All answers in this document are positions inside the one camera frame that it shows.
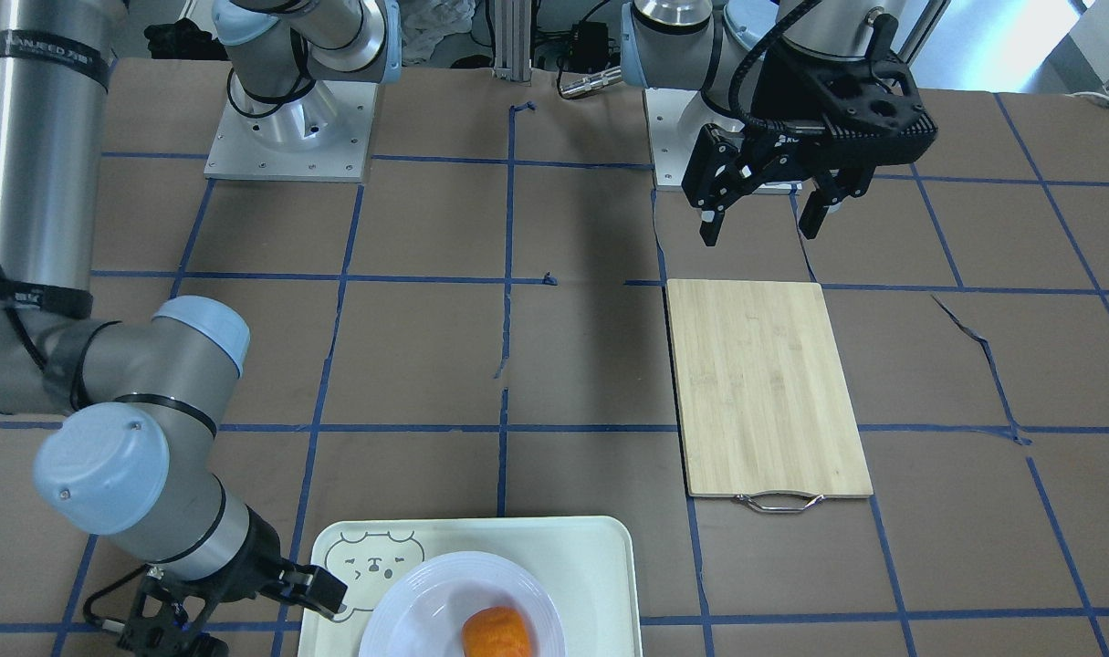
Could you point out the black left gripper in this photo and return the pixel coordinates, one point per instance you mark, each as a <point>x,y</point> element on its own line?
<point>777,95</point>

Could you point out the orange fruit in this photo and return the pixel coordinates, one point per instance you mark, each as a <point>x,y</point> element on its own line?
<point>496,631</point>

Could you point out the bamboo cutting board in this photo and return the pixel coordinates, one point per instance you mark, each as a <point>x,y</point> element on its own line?
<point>764,410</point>

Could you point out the cream bear tray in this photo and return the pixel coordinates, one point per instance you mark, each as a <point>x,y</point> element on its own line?
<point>585,563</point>

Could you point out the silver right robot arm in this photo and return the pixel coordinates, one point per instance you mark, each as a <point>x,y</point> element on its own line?
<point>141,403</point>

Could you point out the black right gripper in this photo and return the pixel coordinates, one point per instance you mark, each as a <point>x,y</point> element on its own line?
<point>260,554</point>

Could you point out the white round plate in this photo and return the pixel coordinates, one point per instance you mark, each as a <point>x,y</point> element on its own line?
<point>425,613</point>

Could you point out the aluminium profile post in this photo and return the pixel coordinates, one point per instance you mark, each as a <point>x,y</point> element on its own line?
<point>512,39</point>

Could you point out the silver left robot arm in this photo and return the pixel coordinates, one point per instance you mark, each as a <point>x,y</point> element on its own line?
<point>694,46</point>

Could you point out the black power adapter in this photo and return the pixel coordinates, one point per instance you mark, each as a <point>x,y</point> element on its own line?
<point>589,49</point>

